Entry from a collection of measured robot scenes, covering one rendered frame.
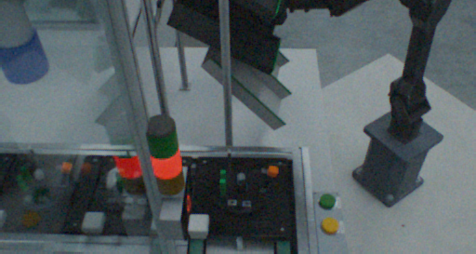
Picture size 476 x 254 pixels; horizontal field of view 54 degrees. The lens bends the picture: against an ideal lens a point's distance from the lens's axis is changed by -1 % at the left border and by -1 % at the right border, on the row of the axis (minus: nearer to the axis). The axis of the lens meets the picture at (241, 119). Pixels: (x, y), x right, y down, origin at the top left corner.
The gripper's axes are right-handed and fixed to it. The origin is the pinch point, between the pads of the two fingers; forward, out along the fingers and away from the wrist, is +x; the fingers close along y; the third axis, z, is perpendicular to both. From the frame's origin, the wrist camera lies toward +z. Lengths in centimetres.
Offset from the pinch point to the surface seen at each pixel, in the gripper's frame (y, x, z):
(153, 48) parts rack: 32.1, 17.6, 3.6
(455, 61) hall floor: -177, -47, -129
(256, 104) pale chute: 21.2, 0.4, -19.8
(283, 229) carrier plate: 48, -13, -36
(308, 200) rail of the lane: 37, -16, -37
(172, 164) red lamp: 67, -6, 3
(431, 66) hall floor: -167, -33, -126
